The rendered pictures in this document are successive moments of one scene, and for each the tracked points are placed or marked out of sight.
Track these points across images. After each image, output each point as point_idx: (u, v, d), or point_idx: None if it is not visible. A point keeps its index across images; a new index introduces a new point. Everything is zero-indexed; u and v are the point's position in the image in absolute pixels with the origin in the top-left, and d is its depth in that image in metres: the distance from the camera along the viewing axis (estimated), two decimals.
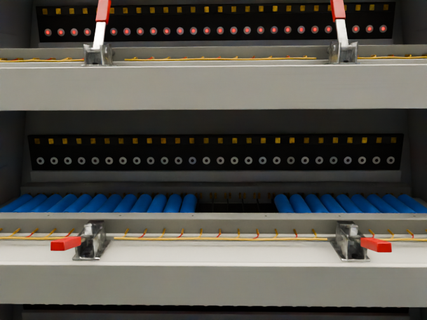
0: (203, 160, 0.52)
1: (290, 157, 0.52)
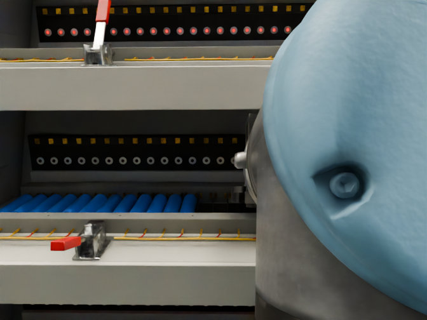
0: (203, 160, 0.52)
1: None
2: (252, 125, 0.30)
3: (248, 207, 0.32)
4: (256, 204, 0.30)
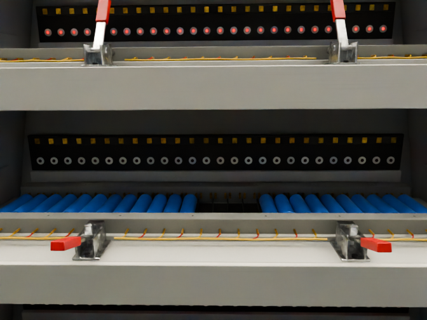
0: (203, 160, 0.52)
1: (290, 157, 0.52)
2: None
3: None
4: None
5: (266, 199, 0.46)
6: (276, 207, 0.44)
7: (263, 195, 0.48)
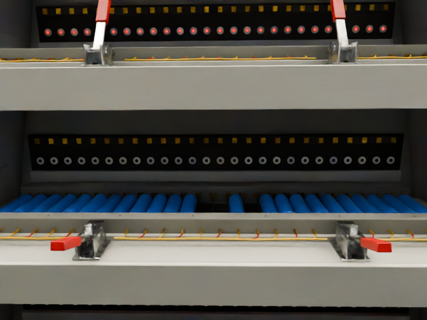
0: (203, 160, 0.52)
1: (290, 157, 0.52)
2: None
3: None
4: None
5: (266, 199, 0.46)
6: (276, 207, 0.44)
7: (263, 195, 0.48)
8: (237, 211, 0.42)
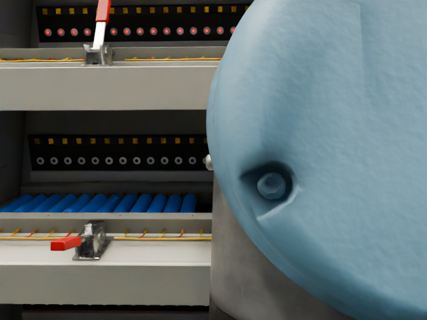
0: (203, 160, 0.52)
1: None
2: None
3: None
4: None
5: None
6: None
7: None
8: None
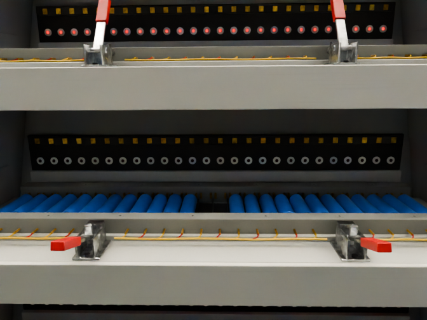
0: (203, 160, 0.52)
1: (290, 157, 0.52)
2: None
3: None
4: None
5: (266, 199, 0.46)
6: (276, 207, 0.44)
7: (263, 195, 0.48)
8: (237, 211, 0.42)
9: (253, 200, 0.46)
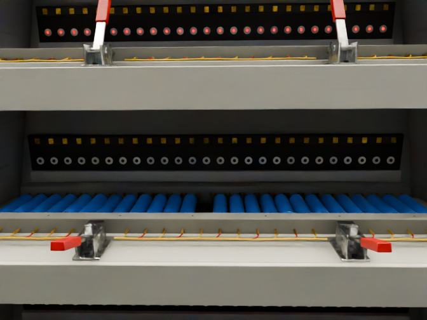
0: (203, 160, 0.52)
1: (290, 157, 0.52)
2: None
3: None
4: None
5: (266, 199, 0.46)
6: (276, 207, 0.44)
7: (263, 195, 0.48)
8: (237, 211, 0.42)
9: (253, 200, 0.46)
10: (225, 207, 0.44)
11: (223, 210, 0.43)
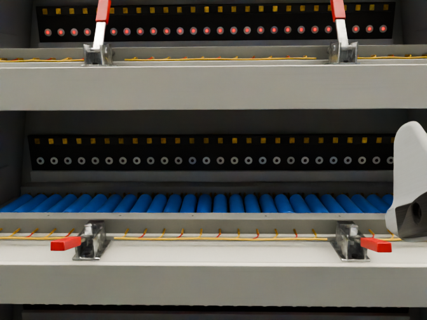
0: (203, 160, 0.52)
1: (290, 157, 0.52)
2: None
3: None
4: None
5: (266, 199, 0.46)
6: (276, 207, 0.44)
7: (263, 195, 0.48)
8: (237, 211, 0.42)
9: (253, 200, 0.46)
10: (225, 207, 0.44)
11: (223, 210, 0.43)
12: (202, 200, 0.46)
